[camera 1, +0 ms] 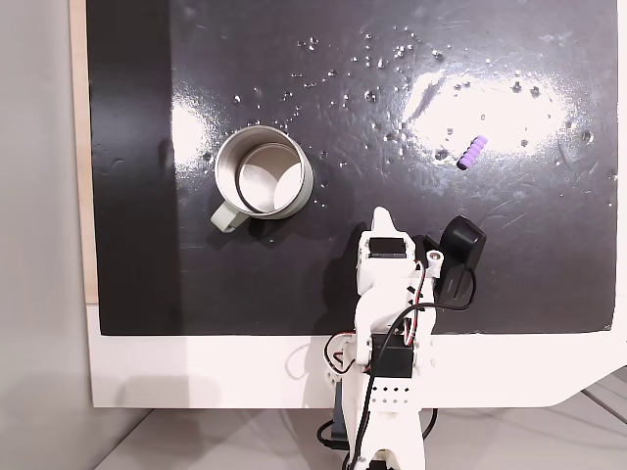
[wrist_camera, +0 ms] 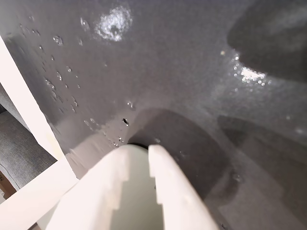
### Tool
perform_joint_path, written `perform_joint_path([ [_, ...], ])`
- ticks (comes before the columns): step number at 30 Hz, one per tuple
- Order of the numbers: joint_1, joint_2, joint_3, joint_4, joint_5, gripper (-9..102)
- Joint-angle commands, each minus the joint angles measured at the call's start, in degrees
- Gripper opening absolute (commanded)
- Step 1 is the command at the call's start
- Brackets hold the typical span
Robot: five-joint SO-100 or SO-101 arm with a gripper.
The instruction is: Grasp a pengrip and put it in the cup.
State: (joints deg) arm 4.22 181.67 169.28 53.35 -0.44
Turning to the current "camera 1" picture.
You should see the red white black servo wire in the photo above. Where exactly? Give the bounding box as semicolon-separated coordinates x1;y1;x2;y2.
399;261;426;350
322;332;358;377

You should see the thick black cable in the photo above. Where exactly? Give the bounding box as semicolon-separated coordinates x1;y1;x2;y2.
316;406;439;452

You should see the black glossy mat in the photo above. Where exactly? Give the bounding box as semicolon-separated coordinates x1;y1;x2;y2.
85;0;619;338

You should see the purple ribbed pen grip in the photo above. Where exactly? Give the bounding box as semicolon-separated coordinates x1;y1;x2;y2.
456;134;490;171

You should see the steel mug with grey handle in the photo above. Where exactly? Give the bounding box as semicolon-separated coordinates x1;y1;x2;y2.
210;125;314;235

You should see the black oval camera box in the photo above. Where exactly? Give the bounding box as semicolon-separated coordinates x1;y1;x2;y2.
423;214;488;312

